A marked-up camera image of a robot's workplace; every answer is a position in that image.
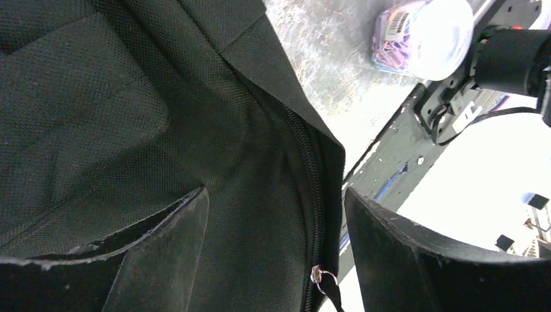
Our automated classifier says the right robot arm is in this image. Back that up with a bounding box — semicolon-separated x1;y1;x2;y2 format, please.
473;29;550;126

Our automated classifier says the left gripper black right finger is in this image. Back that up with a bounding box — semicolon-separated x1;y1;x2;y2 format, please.
344;188;550;311

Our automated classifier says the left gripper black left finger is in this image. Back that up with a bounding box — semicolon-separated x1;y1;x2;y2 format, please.
1;187;209;311

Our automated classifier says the black student backpack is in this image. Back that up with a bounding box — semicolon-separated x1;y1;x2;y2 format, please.
1;1;344;311

